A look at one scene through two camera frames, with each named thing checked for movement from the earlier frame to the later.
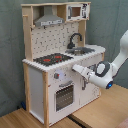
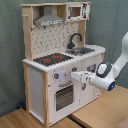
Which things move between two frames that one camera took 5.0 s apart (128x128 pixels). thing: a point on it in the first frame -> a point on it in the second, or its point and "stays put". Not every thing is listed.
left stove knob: [56, 75] stays put
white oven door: [63, 98] stays put
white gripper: [84, 70] -> [81, 76]
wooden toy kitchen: [56, 40] stays put
